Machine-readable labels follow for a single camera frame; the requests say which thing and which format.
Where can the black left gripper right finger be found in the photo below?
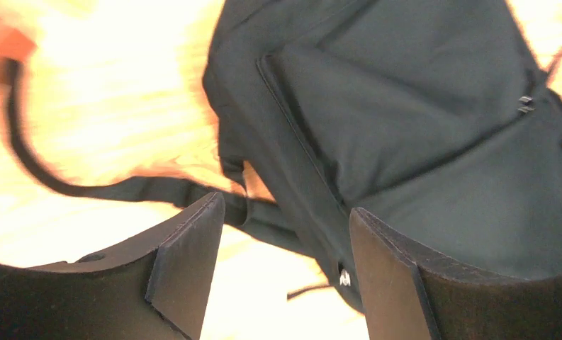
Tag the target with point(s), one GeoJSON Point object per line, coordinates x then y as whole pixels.
{"type": "Point", "coordinates": [410, 291]}

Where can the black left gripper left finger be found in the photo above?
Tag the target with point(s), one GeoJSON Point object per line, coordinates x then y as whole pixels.
{"type": "Point", "coordinates": [154, 285]}

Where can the black backpack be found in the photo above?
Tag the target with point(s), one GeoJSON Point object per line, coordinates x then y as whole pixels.
{"type": "Point", "coordinates": [433, 116]}

